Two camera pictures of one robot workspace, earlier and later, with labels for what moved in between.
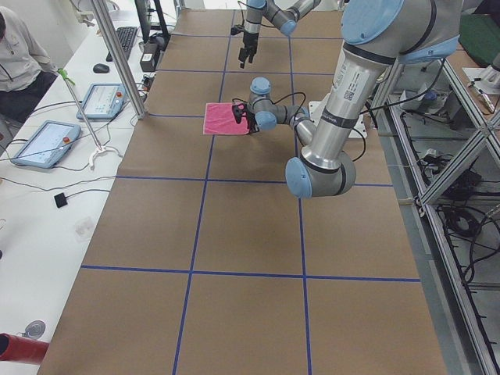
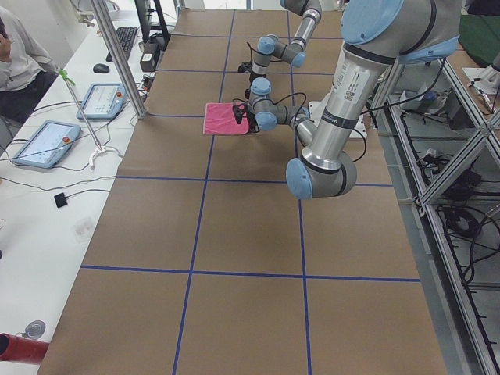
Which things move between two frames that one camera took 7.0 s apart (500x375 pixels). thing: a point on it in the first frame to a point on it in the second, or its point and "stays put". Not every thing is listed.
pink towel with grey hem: x=219 y=119 stays put
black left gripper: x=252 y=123 stays put
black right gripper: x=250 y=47 to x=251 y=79
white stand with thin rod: x=101 y=148 stays put
